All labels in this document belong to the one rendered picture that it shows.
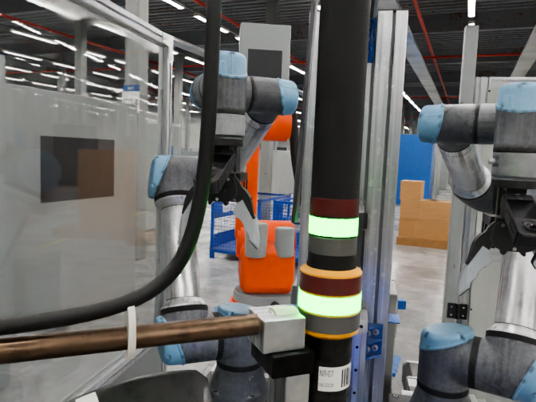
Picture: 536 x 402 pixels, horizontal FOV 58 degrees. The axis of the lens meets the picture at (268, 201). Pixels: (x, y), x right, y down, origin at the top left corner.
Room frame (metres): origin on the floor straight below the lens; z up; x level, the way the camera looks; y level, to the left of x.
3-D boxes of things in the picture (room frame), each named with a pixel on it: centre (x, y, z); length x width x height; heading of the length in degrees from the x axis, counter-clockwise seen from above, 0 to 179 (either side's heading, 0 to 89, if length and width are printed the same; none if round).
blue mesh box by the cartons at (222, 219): (7.78, 0.25, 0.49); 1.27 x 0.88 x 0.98; 158
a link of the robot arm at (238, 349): (1.18, 0.06, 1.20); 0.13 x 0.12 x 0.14; 112
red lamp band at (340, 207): (0.33, -0.05, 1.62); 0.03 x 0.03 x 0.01
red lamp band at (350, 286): (0.33, -0.05, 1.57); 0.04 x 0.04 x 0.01
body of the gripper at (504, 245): (0.80, -0.40, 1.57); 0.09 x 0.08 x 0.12; 168
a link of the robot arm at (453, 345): (1.09, -0.44, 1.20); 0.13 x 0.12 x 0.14; 59
